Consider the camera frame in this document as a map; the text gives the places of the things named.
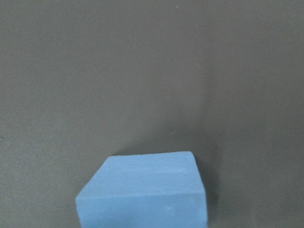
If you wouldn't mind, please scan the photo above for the light blue foam block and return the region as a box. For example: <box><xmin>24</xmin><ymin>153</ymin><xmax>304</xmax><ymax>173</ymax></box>
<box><xmin>75</xmin><ymin>152</ymin><xmax>208</xmax><ymax>228</ymax></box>

